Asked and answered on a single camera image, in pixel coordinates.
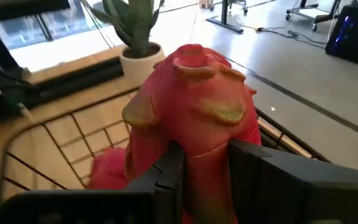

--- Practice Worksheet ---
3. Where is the small pink dragon fruit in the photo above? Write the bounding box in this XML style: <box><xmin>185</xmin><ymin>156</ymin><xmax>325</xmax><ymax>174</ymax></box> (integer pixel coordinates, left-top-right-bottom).
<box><xmin>122</xmin><ymin>43</ymin><xmax>262</xmax><ymax>224</ymax></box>

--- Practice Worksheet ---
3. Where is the grey rolling base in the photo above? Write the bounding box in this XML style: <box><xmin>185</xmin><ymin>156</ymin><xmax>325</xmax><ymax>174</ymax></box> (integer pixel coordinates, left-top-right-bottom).
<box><xmin>285</xmin><ymin>0</ymin><xmax>343</xmax><ymax>32</ymax></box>

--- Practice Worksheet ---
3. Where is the black desk leg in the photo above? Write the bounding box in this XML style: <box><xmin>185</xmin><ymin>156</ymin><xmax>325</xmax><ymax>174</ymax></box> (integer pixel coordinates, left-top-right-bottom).
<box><xmin>206</xmin><ymin>0</ymin><xmax>244</xmax><ymax>34</ymax></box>

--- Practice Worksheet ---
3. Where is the black metal table frame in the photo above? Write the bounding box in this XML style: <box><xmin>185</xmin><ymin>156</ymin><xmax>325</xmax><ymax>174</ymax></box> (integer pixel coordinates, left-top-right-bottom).
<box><xmin>26</xmin><ymin>57</ymin><xmax>126</xmax><ymax>108</ymax></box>

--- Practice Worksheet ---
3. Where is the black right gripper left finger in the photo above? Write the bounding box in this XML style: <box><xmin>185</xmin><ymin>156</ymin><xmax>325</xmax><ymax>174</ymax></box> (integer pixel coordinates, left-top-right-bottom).
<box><xmin>0</xmin><ymin>139</ymin><xmax>186</xmax><ymax>224</ymax></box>

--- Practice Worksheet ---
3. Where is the large pink dragon fruit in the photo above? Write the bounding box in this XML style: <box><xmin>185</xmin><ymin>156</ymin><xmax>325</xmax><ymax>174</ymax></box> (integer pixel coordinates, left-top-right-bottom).
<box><xmin>87</xmin><ymin>146</ymin><xmax>130</xmax><ymax>190</ymax></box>

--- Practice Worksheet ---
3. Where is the green plant in white pot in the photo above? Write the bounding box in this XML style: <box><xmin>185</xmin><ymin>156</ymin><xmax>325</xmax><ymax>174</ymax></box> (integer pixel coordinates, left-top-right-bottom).
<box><xmin>81</xmin><ymin>0</ymin><xmax>167</xmax><ymax>86</ymax></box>

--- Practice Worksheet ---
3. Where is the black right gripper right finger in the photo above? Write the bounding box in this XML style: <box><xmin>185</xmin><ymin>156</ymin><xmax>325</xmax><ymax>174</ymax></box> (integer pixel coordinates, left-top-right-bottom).
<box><xmin>227</xmin><ymin>139</ymin><xmax>358</xmax><ymax>224</ymax></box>

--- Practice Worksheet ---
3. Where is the black wire basket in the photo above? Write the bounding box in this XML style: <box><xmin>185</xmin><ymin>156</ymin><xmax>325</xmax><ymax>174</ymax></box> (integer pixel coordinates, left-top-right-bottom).
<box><xmin>0</xmin><ymin>86</ymin><xmax>332</xmax><ymax>200</ymax></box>

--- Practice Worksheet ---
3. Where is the black floor cable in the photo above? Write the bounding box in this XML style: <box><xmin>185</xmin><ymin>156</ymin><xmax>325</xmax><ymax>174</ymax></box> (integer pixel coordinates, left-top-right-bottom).
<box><xmin>255</xmin><ymin>26</ymin><xmax>328</xmax><ymax>47</ymax></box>

